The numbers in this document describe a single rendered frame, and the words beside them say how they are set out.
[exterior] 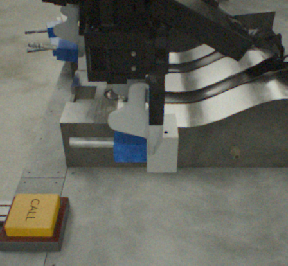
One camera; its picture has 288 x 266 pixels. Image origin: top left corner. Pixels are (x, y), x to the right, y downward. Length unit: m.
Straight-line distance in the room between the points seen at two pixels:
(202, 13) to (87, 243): 0.33
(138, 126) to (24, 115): 1.88
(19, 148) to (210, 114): 1.53
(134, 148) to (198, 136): 0.17
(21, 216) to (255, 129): 0.36
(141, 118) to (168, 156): 0.07
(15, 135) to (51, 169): 1.49
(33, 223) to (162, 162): 0.19
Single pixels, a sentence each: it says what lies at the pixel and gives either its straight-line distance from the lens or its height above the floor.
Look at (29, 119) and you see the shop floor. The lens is 2.23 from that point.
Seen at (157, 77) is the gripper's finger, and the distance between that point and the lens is 0.37.
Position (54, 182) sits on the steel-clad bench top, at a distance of 0.63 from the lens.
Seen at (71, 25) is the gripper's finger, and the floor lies 0.99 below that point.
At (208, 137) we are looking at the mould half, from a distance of 0.61.
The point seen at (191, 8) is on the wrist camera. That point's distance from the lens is 0.38.
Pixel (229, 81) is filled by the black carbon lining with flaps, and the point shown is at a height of 0.91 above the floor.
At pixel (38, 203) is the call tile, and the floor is 0.84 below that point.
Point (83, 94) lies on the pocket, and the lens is 0.69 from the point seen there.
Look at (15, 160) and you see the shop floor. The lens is 1.97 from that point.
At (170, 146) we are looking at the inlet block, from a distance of 0.45.
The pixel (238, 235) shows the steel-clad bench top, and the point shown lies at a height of 0.80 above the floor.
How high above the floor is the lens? 1.23
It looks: 36 degrees down
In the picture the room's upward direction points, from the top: straight up
